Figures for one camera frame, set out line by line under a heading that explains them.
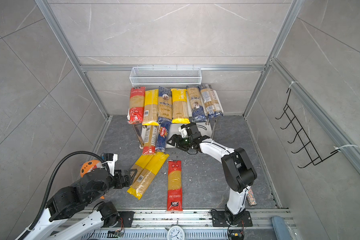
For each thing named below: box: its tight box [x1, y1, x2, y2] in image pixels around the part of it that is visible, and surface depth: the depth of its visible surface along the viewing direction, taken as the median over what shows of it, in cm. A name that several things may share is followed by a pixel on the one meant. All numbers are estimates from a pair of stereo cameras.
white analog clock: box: [167, 225, 185, 240], surface depth 68 cm
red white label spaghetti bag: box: [141, 121, 160, 155], surface depth 94 cm
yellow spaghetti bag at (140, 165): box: [130, 154, 154, 189], surface depth 92 cm
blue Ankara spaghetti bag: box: [158, 86, 173, 121], surface depth 76 cm
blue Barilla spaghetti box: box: [155, 117, 172, 152], surface depth 92 cm
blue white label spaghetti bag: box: [198, 84, 224, 119], surface depth 77 cm
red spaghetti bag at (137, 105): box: [127, 86, 146, 124], surface depth 74 cm
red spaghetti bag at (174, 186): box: [167, 160, 183, 212], surface depth 84 cm
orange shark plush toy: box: [80, 159, 102, 178], surface depth 85 cm
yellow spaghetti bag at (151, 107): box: [142, 89, 160, 126], surface depth 74 cm
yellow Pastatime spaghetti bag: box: [171, 88, 191, 124], surface depth 75 cm
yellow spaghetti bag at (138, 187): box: [127, 152, 170, 200], surface depth 90 cm
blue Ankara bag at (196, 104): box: [186, 86, 207, 123], surface depth 76 cm
